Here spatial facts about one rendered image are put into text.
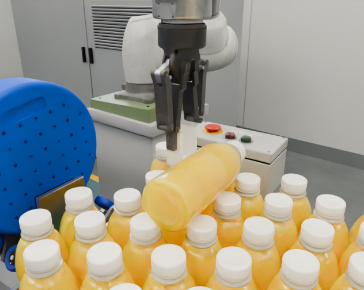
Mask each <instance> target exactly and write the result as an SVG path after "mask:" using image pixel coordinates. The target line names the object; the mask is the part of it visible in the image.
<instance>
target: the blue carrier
mask: <svg viewBox="0 0 364 290"><path fill-rule="evenodd" d="M96 148H97V140H96V131H95V127H94V123H93V120H92V117H91V115H90V113H89V111H88V109H87V108H86V106H85V105H84V103H83V102H82V101H81V100H80V99H79V98H78V97H77V96H76V95H75V94H74V93H73V92H71V91H70V90H68V89H67V88H65V87H63V86H61V85H58V84H55V83H52V82H46V81H41V80H37V79H31V78H23V77H12V78H4V79H0V234H8V235H17V234H21V229H20V224H19V219H20V217H21V216H22V215H23V214H24V213H26V212H28V211H31V210H33V209H36V204H35V197H36V196H38V195H40V194H42V193H44V192H46V191H48V190H50V189H52V188H54V187H56V186H58V185H60V184H62V183H64V182H66V181H68V180H70V179H72V178H77V177H79V176H83V177H84V181H85V187H86V185H87V183H88V181H89V178H90V176H91V173H92V170H93V167H94V162H95V158H96Z"/></svg>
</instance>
